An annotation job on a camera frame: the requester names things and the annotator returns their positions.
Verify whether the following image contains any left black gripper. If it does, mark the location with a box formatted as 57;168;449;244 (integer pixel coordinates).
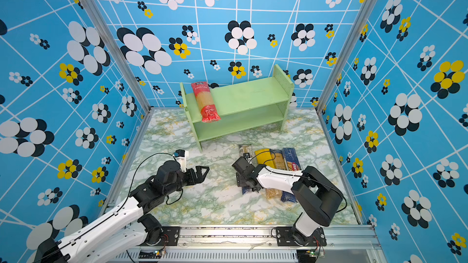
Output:
166;164;211;197

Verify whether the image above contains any clear blue-label spaghetti package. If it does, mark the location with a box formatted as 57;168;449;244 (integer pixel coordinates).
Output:
236;144;263;195

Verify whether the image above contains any red spaghetti package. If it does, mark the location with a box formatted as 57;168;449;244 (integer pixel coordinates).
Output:
191;82;221;123

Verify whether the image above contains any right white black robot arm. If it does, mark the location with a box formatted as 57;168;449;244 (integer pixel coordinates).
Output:
232;157;345;246

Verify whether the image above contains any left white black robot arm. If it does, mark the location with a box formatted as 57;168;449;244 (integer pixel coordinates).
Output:
34;160;210;263

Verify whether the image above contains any yellow spaghetti package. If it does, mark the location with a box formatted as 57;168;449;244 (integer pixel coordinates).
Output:
255;149;275;168

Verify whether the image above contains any dark blue Barilla spaghetti package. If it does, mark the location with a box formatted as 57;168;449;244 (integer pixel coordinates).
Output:
281;148;302;203

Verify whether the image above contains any green two-tier wooden shelf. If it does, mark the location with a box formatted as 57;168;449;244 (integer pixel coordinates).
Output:
180;65;294;150

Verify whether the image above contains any left green circuit board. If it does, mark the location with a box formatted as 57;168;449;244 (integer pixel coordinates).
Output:
138;249;166;259

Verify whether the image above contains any green circuit board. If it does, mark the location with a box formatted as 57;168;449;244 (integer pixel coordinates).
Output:
296;250;321;263
138;249;166;259

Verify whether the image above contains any right green circuit board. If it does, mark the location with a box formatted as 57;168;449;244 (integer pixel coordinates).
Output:
296;250;321;263

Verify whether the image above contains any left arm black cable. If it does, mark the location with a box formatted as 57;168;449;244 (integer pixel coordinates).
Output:
116;152;184;224

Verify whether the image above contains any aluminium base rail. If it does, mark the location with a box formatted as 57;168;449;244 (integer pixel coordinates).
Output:
101;225;387;263

